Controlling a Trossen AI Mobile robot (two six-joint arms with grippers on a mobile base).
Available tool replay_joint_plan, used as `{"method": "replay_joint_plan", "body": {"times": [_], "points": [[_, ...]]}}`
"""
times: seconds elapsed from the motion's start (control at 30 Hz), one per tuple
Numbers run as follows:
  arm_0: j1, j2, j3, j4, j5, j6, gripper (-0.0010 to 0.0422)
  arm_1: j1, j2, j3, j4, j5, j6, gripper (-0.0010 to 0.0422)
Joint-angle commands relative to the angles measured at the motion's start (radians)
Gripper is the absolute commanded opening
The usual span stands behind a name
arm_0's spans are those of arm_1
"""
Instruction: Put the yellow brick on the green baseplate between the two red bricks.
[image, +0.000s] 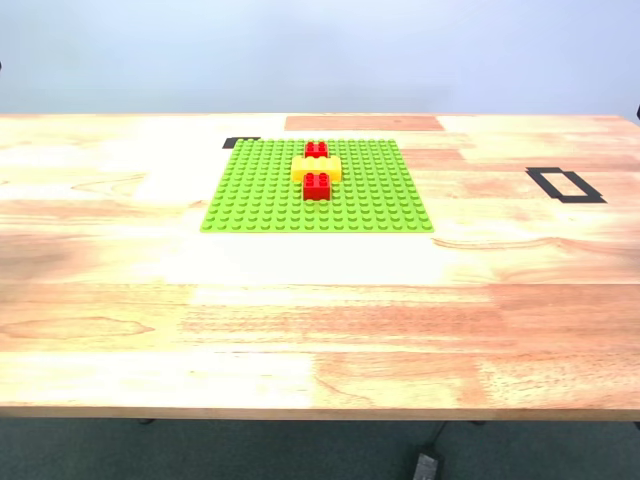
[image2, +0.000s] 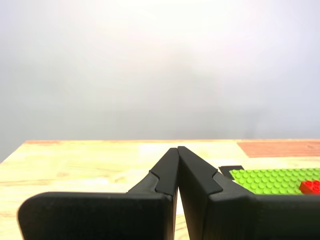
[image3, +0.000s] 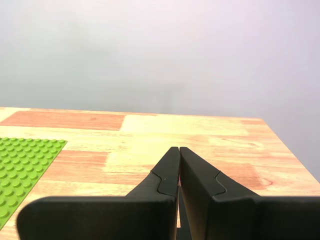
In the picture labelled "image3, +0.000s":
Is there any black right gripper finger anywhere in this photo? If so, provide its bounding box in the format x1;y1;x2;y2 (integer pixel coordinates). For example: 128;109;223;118
16;146;181;240
179;146;320;240

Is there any green studded baseplate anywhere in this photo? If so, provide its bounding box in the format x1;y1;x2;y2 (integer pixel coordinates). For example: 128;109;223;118
0;136;68;227

